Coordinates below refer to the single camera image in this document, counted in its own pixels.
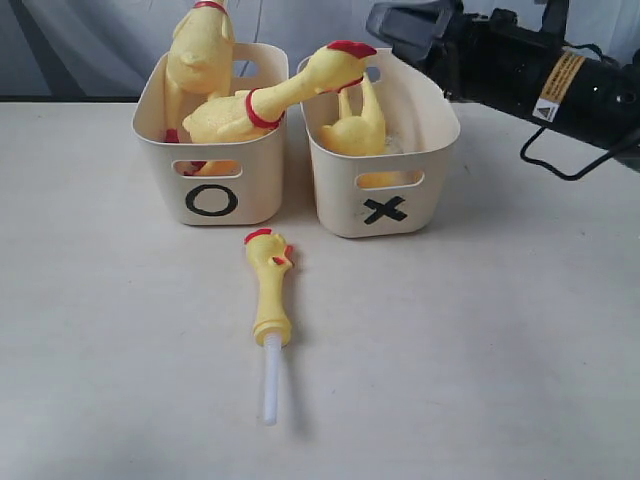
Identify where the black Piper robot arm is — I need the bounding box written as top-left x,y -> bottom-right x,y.
366,1 -> 639,150

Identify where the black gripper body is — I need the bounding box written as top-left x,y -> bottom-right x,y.
365,1 -> 480,95

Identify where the cream bin marked X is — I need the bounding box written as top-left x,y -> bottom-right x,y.
301,48 -> 460,238

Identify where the headless yellow chicken body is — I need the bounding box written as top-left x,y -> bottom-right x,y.
318,73 -> 390,157

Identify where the whole yellow rubber chicken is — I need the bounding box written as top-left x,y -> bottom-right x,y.
183,40 -> 377,144

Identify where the cream bin marked O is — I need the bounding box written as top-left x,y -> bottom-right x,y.
132,56 -> 286,226

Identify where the chicken head with white tube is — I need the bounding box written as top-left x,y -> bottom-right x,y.
244,228 -> 293,426

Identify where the black cable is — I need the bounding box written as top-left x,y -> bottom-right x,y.
518,124 -> 631,182

